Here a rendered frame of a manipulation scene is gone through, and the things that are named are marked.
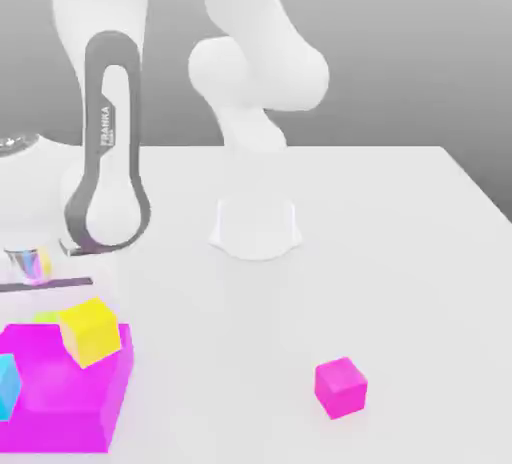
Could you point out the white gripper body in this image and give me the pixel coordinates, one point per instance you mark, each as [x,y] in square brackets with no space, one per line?
[48,296]

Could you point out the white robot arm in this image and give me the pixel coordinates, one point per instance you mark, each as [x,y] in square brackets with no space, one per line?
[256,72]

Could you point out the small lime cube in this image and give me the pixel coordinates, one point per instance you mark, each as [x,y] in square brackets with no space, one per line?
[46,317]

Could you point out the small yellow cube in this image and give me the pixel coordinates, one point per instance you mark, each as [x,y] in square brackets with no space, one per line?
[90,332]

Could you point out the small cyan cube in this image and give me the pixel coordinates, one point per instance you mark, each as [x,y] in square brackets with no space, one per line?
[7,386]

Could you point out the small magenta cube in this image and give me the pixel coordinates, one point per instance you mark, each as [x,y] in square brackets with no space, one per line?
[340,388]

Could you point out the large magenta box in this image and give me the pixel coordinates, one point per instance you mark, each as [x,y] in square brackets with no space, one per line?
[60,396]

